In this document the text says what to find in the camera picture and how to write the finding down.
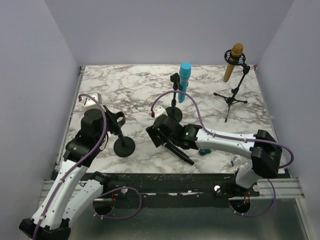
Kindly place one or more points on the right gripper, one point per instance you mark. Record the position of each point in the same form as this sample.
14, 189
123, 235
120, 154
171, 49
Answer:
153, 132

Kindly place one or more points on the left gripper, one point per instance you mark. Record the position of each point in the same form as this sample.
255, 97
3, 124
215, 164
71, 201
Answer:
113, 117

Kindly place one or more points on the black round-base stand with clip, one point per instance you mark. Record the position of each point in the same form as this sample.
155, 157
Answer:
173, 111

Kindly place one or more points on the black microphone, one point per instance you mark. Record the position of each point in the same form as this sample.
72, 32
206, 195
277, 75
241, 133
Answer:
175, 150

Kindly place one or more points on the blue microphone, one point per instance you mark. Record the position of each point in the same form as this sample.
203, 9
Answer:
185, 71

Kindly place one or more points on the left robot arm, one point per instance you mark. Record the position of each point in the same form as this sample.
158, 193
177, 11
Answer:
59, 210

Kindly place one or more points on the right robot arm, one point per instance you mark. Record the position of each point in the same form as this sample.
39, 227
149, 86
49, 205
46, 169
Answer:
260, 148

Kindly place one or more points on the black tripod mic stand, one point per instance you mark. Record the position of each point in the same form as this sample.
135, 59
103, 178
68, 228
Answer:
231, 100

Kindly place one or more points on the gold microphone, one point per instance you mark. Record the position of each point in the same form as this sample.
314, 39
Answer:
232, 57

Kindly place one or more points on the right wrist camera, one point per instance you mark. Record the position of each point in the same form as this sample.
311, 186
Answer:
157, 111

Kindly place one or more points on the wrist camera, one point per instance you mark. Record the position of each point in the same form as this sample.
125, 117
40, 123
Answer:
88, 102
157, 111

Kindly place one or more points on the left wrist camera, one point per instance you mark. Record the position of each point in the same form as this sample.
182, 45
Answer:
88, 102

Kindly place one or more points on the green handled screwdriver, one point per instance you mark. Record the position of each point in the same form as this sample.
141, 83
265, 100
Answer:
204, 152

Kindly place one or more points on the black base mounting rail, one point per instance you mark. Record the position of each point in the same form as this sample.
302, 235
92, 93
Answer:
164, 190

